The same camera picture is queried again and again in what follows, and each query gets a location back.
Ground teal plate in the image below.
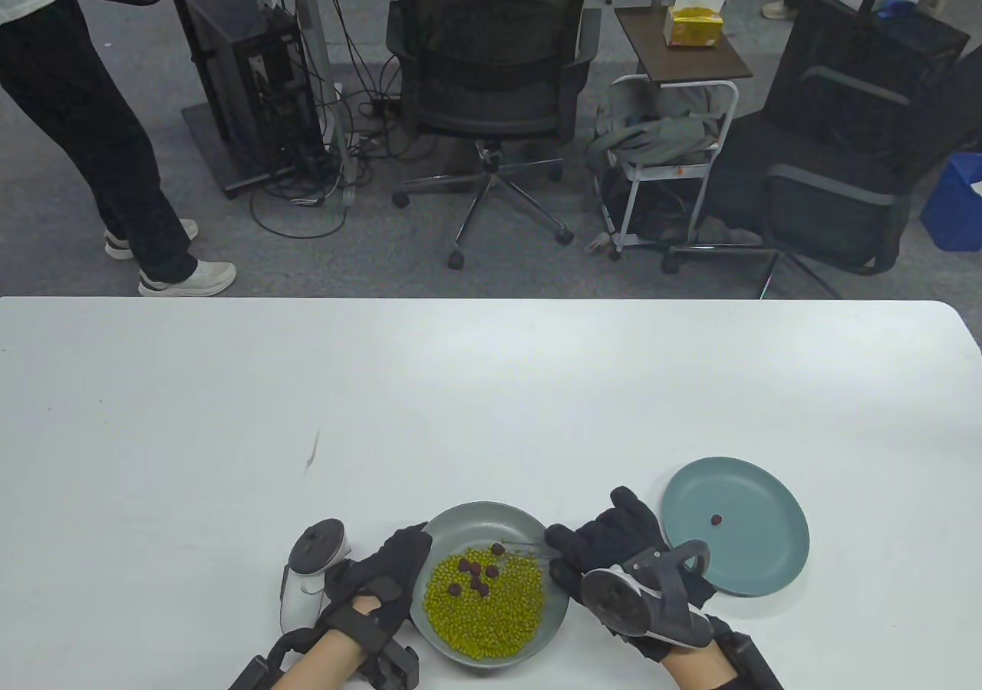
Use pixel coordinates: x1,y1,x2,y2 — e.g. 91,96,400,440
661,457,811,597

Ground black computer tower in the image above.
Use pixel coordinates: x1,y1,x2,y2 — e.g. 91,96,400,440
183,0,328,178

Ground white grey wrist controller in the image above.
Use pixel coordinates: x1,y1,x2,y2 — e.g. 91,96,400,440
278,519,354,636

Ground yellow tissue box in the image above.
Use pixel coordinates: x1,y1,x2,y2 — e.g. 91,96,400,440
663,0,725,48

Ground black mesh office chair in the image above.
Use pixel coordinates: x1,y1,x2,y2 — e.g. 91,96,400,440
385,0,604,271

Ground person's right hand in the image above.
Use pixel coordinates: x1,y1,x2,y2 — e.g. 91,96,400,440
545,487,719,662

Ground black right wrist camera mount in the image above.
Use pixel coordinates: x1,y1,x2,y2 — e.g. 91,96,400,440
710,615,787,690

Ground cluster of dark red beans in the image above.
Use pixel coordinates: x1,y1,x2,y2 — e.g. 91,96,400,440
446,542,506,597

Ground grey-green plate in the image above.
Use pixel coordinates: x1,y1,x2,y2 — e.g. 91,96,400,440
412,501,571,669

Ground bundle of black cables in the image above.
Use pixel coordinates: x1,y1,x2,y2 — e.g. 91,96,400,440
250,0,411,239

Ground person's left forearm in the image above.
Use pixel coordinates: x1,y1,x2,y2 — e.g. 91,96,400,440
270,629,367,690

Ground pile of green beans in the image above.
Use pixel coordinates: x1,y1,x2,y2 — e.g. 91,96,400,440
424,544,547,656

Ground black grey office chair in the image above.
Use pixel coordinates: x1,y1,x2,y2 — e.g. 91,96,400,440
663,0,972,301

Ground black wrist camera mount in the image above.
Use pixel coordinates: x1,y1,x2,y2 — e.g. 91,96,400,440
227,599,421,690
710,615,787,690

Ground blue bin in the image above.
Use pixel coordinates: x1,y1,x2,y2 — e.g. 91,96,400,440
920,152,982,253

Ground brown side table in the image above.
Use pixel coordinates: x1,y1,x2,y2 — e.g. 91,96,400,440
615,5,755,84

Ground person's right forearm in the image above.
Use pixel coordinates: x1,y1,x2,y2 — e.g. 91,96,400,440
660,640,741,690

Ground white metal frame cart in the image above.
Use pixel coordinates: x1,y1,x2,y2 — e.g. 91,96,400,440
587,74,740,261

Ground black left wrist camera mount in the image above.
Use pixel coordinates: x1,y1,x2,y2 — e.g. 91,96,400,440
227,599,421,690

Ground dark grey wrist controller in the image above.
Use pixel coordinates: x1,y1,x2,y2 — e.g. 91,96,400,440
579,540,714,649

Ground person's left hand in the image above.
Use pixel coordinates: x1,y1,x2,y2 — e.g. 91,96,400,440
326,523,434,651

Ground grey jacket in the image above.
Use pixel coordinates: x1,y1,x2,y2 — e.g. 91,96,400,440
588,96,723,178

